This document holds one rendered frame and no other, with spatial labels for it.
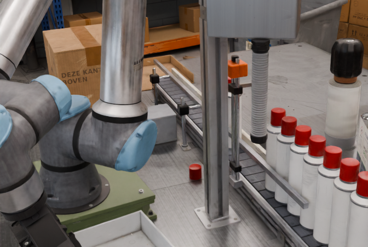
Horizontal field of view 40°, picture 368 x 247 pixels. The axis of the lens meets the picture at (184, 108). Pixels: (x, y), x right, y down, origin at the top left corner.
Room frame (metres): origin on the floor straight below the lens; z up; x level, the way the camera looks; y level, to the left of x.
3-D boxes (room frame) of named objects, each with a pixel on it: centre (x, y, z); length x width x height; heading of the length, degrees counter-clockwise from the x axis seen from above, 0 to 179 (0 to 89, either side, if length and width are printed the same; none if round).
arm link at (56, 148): (1.02, 0.26, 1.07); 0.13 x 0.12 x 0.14; 66
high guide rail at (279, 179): (1.36, -0.06, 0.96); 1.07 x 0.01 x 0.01; 18
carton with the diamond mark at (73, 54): (1.66, 0.32, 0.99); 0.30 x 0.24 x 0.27; 20
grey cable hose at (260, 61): (0.91, -0.15, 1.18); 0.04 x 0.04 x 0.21
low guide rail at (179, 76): (1.38, -0.13, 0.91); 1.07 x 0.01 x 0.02; 18
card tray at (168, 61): (2.04, 0.12, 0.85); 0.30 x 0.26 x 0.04; 18
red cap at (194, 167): (1.20, -0.02, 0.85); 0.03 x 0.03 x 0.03
